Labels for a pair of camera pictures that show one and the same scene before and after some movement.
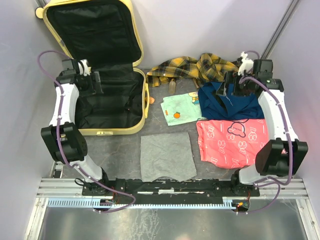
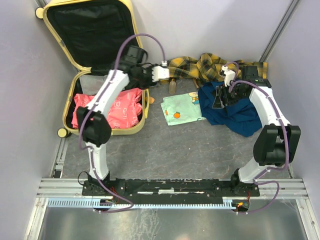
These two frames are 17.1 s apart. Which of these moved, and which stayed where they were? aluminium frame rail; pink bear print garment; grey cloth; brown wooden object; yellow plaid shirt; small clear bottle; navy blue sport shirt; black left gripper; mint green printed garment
Moved: black left gripper; grey cloth; pink bear print garment
Stayed: mint green printed garment; brown wooden object; small clear bottle; navy blue sport shirt; aluminium frame rail; yellow plaid shirt
